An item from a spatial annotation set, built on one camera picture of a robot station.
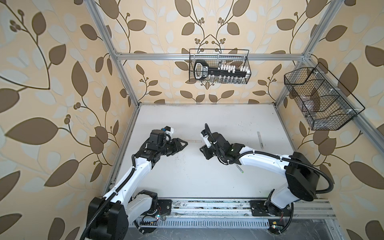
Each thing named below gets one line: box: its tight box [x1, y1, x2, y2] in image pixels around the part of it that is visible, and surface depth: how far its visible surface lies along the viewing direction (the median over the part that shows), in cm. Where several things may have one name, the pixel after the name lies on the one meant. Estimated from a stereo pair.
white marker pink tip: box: [257, 131, 265, 150], surface depth 101 cm
